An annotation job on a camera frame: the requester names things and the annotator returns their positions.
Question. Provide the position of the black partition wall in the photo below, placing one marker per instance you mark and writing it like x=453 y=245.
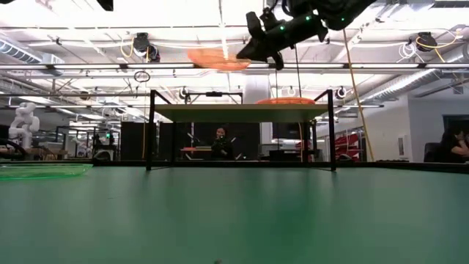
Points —
x=139 y=141

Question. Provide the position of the long ceiling light bar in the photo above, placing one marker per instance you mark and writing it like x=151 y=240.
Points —
x=110 y=66

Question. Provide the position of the red rack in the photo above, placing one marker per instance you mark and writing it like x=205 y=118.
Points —
x=348 y=144

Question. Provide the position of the black monitor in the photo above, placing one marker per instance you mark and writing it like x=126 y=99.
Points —
x=286 y=131

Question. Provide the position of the black background rig frame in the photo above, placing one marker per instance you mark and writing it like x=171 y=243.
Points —
x=214 y=94

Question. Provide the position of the person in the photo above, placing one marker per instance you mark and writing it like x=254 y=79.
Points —
x=221 y=146
x=452 y=148

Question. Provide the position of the black office chair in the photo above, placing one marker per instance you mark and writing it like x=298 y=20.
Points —
x=431 y=152

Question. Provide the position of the white robot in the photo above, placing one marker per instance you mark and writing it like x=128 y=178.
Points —
x=23 y=124

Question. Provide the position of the transparent green plastic plate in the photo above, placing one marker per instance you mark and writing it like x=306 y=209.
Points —
x=40 y=171

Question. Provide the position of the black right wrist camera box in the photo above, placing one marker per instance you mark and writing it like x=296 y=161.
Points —
x=271 y=20

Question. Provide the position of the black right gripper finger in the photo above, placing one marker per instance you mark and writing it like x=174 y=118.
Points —
x=260 y=57
x=258 y=47

